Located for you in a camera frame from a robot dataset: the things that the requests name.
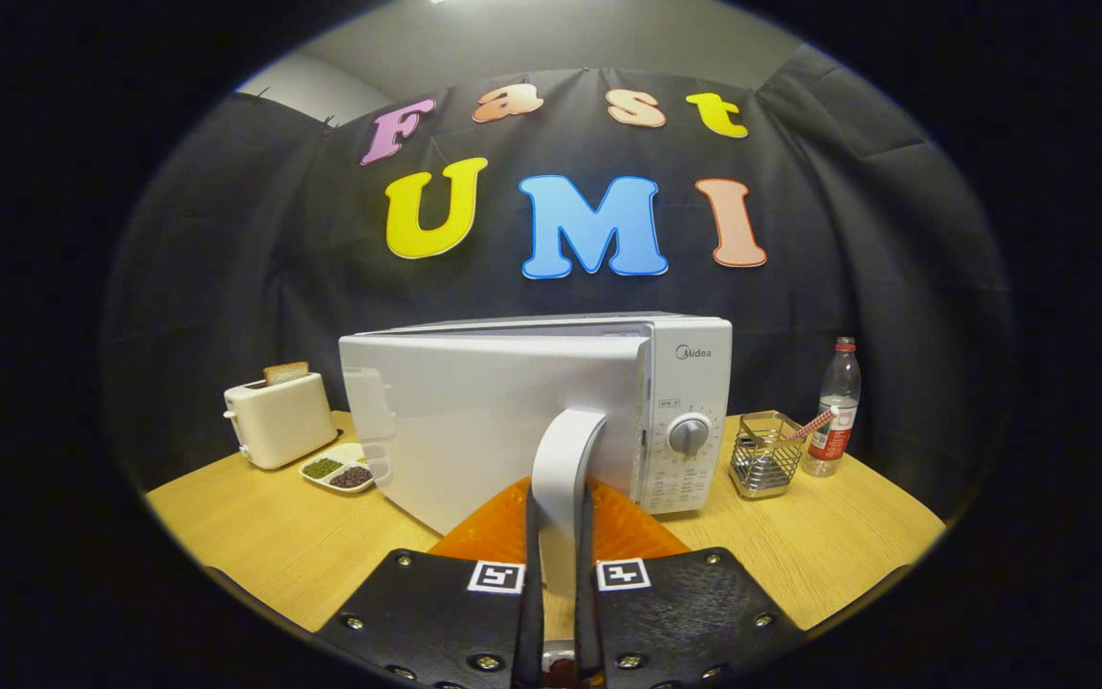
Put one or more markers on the clear red label water bottle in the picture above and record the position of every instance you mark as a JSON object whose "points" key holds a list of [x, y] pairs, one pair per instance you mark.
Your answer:
{"points": [[838, 402]]}

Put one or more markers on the cream bread toaster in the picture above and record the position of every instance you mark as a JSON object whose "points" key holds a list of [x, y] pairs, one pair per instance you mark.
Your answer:
{"points": [[278, 421]]}

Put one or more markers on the white divided bean dish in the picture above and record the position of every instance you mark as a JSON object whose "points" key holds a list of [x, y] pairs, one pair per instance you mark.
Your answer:
{"points": [[336, 469]]}

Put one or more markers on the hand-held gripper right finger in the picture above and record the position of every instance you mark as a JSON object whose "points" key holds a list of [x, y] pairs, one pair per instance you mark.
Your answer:
{"points": [[584, 593]]}

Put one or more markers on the red white striped straw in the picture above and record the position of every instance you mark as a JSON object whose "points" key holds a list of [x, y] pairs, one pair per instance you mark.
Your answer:
{"points": [[809, 426]]}

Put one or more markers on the black backdrop cloth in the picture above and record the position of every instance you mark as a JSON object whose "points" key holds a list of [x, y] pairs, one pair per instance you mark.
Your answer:
{"points": [[226, 287]]}

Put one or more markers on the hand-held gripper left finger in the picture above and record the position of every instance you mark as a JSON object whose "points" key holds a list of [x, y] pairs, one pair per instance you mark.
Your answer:
{"points": [[534, 593]]}

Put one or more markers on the toasted bread slice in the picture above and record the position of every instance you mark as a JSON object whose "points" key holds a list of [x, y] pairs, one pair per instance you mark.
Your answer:
{"points": [[285, 373]]}

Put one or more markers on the white toaster oven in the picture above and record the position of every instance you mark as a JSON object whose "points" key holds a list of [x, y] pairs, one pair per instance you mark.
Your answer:
{"points": [[474, 421]]}

